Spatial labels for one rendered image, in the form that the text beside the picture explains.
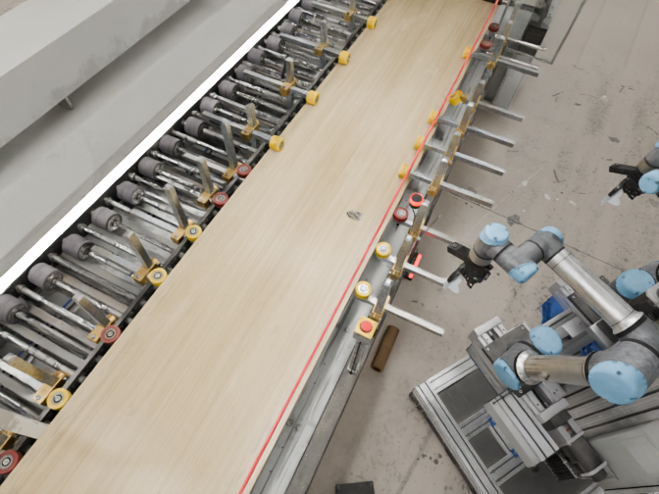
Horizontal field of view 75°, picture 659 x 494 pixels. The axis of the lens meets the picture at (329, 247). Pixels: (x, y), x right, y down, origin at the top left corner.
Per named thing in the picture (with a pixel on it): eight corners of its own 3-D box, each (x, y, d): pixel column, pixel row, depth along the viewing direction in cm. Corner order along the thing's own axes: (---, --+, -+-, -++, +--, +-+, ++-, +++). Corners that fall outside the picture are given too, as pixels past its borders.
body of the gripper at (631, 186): (630, 201, 172) (650, 181, 161) (613, 186, 175) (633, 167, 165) (642, 194, 174) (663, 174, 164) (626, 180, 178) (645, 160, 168)
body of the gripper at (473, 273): (469, 290, 147) (481, 273, 137) (453, 271, 151) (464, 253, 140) (485, 280, 149) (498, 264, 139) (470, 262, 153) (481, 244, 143)
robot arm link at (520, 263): (552, 258, 125) (523, 232, 129) (528, 277, 121) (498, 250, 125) (539, 271, 131) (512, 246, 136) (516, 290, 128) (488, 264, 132)
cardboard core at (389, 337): (400, 328, 278) (382, 370, 263) (398, 333, 285) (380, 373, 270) (388, 323, 280) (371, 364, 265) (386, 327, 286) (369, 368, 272)
